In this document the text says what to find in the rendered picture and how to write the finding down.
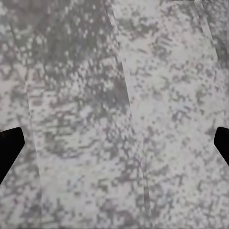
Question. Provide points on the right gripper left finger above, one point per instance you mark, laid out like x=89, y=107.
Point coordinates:
x=11, y=143

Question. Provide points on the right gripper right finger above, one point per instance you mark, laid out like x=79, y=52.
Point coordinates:
x=221, y=141

